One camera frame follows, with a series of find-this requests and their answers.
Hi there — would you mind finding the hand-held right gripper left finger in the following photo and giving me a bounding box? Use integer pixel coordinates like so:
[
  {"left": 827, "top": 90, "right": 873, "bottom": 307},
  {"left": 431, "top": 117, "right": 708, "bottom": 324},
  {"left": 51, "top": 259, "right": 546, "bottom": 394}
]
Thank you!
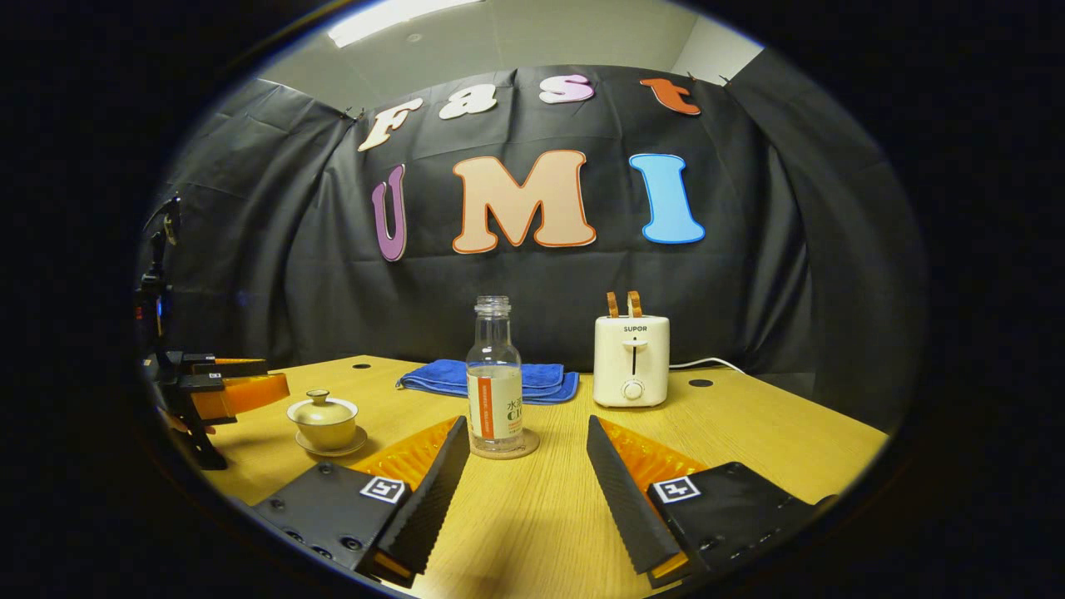
[{"left": 250, "top": 414, "right": 472, "bottom": 587}]

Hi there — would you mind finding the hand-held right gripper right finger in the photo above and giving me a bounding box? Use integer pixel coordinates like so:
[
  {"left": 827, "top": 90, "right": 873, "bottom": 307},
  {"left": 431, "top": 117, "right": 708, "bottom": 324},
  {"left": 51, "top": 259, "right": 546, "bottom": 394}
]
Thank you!
[{"left": 586, "top": 414, "right": 837, "bottom": 588}]

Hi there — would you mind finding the beige teacup lid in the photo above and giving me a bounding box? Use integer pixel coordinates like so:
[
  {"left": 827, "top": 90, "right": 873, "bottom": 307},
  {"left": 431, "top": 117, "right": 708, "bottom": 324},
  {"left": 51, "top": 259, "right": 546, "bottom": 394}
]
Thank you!
[{"left": 287, "top": 389, "right": 359, "bottom": 427}]

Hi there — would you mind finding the round wooden coaster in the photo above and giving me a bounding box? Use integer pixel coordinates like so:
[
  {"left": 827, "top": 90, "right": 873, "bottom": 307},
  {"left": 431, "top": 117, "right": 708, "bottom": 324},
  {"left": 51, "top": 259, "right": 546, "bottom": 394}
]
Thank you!
[{"left": 468, "top": 427, "right": 541, "bottom": 460}]

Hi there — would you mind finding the clear water bottle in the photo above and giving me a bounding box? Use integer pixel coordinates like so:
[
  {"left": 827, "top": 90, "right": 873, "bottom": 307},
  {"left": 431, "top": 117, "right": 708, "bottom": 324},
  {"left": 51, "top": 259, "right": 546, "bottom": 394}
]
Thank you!
[{"left": 466, "top": 295, "right": 524, "bottom": 454}]

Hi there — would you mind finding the white saucer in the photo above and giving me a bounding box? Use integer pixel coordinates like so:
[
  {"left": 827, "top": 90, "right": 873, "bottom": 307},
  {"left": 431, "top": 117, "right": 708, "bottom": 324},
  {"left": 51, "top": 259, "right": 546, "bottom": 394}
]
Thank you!
[{"left": 295, "top": 426, "right": 369, "bottom": 458}]

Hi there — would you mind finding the black backdrop cloth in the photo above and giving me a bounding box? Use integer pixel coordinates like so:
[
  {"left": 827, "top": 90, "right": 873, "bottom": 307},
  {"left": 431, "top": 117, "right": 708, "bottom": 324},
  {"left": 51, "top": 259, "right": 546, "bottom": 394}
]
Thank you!
[{"left": 141, "top": 65, "right": 924, "bottom": 429}]

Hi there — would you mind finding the white toaster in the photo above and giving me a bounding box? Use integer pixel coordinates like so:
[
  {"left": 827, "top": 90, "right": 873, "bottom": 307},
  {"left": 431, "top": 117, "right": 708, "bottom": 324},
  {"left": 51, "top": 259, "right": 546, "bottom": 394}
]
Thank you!
[{"left": 592, "top": 314, "right": 671, "bottom": 408}]

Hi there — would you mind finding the folded blue towel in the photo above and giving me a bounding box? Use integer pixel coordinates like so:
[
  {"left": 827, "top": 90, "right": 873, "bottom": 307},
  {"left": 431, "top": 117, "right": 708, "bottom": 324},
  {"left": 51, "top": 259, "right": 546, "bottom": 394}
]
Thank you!
[{"left": 395, "top": 359, "right": 581, "bottom": 406}]

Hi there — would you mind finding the ceiling light panel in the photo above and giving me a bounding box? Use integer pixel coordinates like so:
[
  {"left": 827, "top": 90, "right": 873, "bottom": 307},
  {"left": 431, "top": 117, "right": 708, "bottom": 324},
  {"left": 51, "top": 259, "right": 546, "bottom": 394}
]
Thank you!
[{"left": 326, "top": 0, "right": 483, "bottom": 48}]

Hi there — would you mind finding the white power cable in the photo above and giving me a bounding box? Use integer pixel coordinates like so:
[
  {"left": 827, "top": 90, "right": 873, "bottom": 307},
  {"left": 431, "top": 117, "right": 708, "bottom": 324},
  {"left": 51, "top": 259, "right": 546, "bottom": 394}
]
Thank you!
[{"left": 669, "top": 357, "right": 747, "bottom": 377}]

